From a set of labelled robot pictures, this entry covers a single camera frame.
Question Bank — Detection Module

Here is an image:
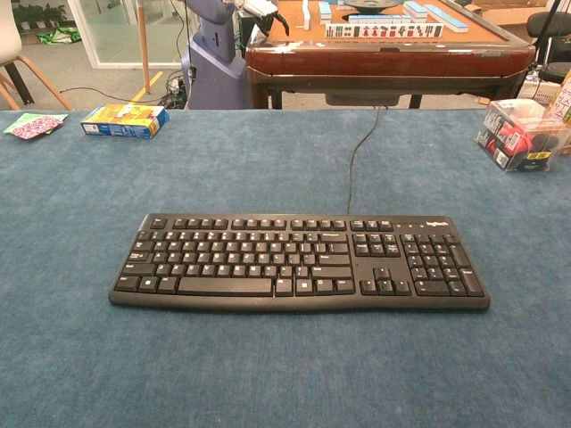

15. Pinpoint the black computer keyboard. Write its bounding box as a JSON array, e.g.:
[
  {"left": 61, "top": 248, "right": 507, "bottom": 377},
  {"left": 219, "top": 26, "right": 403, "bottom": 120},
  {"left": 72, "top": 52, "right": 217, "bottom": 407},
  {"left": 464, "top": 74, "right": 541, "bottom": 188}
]
[{"left": 108, "top": 212, "right": 492, "bottom": 313}]

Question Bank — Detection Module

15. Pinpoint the white black background robot hand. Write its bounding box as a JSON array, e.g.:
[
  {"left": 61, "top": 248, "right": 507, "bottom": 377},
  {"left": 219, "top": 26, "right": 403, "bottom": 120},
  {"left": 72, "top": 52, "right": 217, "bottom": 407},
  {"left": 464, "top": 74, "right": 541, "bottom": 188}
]
[{"left": 240, "top": 0, "right": 291, "bottom": 37}]

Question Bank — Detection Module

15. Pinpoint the blue table cloth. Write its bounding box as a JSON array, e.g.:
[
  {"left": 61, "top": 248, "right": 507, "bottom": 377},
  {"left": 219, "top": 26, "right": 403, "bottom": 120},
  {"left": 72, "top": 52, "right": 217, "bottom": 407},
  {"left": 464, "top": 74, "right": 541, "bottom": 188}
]
[{"left": 0, "top": 109, "right": 571, "bottom": 428}]

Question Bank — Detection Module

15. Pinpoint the brown mahjong table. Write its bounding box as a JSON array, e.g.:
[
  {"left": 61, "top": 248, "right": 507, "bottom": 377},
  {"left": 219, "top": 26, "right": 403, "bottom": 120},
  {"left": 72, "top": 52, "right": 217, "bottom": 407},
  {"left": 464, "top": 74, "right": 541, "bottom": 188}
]
[{"left": 244, "top": 0, "right": 536, "bottom": 111}]

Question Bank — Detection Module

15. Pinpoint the blue yellow carton box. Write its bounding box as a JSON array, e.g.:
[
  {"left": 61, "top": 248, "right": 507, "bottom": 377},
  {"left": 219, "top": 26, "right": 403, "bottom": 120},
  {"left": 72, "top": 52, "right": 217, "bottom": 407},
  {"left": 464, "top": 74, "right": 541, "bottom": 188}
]
[{"left": 79, "top": 103, "right": 171, "bottom": 140}]

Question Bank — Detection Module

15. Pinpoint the face-up mahjong tile row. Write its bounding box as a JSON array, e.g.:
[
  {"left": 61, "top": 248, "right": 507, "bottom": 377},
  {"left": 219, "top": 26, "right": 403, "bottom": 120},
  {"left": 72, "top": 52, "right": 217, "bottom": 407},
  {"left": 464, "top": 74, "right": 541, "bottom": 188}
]
[{"left": 325, "top": 22, "right": 445, "bottom": 39}]

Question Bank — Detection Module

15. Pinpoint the blue-backed mahjong tile row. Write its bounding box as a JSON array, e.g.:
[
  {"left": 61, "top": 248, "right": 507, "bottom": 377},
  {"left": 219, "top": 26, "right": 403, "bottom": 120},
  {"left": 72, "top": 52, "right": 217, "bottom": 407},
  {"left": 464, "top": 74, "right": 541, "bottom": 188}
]
[{"left": 349, "top": 13, "right": 414, "bottom": 25}]

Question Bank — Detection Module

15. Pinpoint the wooden pole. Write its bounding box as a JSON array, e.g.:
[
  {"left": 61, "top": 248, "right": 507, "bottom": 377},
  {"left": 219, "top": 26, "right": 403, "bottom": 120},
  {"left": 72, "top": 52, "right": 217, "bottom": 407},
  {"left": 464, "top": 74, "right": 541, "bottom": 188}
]
[{"left": 136, "top": 0, "right": 153, "bottom": 95}]

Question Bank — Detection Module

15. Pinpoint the clear box with red contents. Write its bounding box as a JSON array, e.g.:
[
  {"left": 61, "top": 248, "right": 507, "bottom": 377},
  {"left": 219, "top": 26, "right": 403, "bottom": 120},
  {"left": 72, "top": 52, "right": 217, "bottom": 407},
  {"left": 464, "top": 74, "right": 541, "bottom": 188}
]
[{"left": 474, "top": 98, "right": 570, "bottom": 174}]

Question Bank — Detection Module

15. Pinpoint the long diagonal mahjong tile row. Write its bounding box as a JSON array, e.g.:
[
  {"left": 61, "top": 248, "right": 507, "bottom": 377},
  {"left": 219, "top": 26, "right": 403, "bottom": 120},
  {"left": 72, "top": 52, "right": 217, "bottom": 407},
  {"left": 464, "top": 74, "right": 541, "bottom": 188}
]
[{"left": 423, "top": 4, "right": 470, "bottom": 33}]

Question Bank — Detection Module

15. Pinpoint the pink patterned flat packet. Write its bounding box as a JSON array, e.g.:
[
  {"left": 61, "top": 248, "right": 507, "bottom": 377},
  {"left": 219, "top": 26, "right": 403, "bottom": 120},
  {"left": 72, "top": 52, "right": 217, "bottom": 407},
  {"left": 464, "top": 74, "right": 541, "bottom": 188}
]
[{"left": 11, "top": 116, "right": 63, "bottom": 141}]

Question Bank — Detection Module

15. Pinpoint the green flat packet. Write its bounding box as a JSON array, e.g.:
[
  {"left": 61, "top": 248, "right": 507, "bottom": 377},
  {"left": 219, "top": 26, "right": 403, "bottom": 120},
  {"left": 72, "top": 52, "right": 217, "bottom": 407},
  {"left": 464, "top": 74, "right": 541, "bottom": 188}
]
[{"left": 2, "top": 112, "right": 69, "bottom": 135}]

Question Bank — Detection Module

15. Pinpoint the white plastic basket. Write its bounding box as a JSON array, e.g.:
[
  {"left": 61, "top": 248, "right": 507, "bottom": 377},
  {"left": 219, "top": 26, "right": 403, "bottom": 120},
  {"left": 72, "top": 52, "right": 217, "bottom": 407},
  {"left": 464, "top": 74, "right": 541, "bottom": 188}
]
[{"left": 517, "top": 79, "right": 561, "bottom": 107}]

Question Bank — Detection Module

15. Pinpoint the green bag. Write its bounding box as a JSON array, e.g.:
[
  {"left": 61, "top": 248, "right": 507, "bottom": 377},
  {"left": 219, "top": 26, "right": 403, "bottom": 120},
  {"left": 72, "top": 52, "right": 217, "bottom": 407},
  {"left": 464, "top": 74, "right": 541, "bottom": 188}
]
[{"left": 36, "top": 26, "right": 82, "bottom": 45}]

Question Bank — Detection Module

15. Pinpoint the wooden chair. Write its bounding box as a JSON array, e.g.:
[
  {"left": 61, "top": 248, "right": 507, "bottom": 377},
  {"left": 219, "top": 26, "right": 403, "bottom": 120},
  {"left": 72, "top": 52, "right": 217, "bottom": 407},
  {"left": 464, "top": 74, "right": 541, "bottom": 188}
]
[{"left": 0, "top": 0, "right": 75, "bottom": 111}]

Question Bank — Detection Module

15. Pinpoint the black keyboard cable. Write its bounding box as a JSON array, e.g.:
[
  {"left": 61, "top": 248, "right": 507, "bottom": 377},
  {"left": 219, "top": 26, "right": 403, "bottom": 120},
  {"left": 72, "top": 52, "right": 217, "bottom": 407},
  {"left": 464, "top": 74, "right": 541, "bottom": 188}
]
[{"left": 345, "top": 104, "right": 384, "bottom": 215}]

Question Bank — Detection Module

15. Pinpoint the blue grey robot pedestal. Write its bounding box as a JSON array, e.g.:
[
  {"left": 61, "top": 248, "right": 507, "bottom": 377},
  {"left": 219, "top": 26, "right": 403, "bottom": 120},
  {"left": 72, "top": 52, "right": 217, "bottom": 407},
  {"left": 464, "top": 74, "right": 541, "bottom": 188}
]
[{"left": 180, "top": 0, "right": 249, "bottom": 111}]

